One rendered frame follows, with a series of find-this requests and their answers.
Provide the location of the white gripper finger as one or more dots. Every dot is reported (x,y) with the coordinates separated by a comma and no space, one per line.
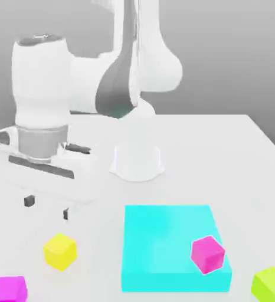
(29,200)
(69,212)

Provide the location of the small magenta cube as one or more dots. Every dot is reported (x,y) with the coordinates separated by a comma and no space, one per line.
(7,290)

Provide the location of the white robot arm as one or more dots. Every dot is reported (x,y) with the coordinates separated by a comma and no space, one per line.
(43,82)

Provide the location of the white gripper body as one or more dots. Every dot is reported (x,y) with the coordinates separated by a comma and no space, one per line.
(80,184)

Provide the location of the small lime green cube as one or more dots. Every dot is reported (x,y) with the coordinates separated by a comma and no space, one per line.
(272,285)

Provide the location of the large cyan box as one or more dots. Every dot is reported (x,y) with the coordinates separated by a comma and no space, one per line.
(156,247)

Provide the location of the small pink cube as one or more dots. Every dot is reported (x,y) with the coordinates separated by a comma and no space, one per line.
(207,256)

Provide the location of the small yellow cube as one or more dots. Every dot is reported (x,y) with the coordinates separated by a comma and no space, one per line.
(59,252)

